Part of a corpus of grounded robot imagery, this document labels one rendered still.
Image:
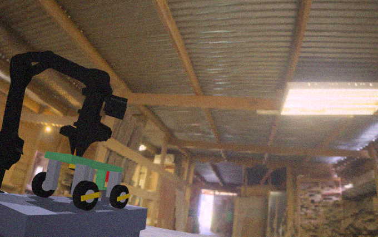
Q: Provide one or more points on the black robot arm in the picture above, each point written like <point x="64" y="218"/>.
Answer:
<point x="97" y="91"/>

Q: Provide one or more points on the small green trolley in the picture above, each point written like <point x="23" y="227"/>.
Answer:
<point x="84" y="191"/>

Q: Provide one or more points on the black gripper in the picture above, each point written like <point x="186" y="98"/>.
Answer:
<point x="86" y="131"/>

